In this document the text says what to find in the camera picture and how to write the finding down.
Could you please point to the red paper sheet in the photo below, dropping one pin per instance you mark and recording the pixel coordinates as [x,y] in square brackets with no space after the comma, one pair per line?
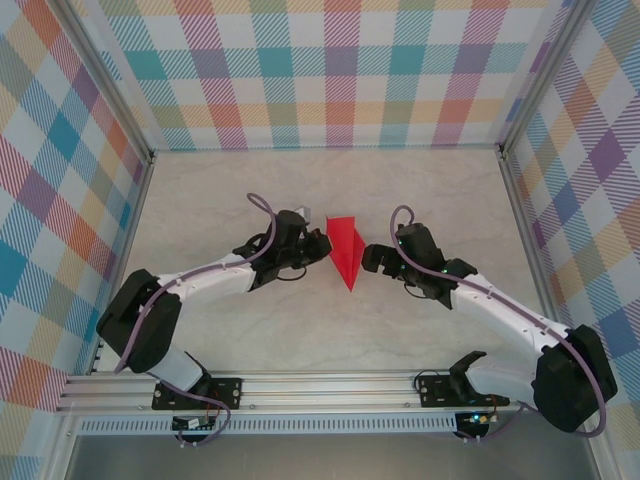
[345,245]

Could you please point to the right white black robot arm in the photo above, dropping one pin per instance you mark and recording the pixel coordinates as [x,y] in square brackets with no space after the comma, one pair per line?
[500,310]

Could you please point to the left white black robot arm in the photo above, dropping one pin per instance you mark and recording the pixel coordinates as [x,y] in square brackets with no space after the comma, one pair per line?
[215,280]

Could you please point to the aluminium table edge rail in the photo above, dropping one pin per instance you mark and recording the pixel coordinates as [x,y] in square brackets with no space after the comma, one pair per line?
[529,250]
[125,250]
[325,149]

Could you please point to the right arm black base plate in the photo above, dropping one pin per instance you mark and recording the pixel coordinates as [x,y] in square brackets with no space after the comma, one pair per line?
[432,390]

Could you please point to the wide aluminium mounting rail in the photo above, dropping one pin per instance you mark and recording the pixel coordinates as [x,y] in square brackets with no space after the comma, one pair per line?
[325,392]

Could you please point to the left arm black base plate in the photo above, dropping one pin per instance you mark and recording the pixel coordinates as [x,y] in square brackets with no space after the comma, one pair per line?
[227,392]

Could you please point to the slanted aluminium frame post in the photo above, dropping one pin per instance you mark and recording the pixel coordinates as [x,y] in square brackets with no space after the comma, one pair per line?
[541,75]
[106,75]

